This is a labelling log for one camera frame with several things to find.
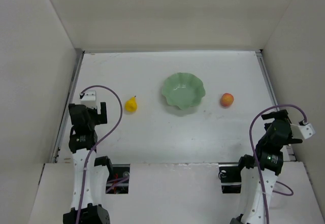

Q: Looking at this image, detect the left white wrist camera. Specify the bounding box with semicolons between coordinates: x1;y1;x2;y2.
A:
79;90;97;109

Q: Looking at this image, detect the red-yellow fake peach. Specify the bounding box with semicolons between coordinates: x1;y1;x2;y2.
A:
220;93;234;107

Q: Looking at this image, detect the green scalloped fruit bowl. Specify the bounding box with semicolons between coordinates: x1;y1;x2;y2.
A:
161;72;206;110

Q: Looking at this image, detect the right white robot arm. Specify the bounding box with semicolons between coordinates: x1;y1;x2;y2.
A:
230;106;303;223

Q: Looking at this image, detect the right aluminium table rail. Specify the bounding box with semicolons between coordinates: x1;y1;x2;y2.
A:
255;50;296;162

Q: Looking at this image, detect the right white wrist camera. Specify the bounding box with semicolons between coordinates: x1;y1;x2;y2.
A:
290;123;315;140

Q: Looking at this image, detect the yellow fake pear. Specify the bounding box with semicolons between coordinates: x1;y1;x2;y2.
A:
124;96;138;113

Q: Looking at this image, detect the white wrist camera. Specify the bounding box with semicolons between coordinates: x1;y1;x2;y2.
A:
290;123;315;140
79;90;97;109

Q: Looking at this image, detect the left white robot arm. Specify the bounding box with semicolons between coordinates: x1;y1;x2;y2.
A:
63;102;113;223

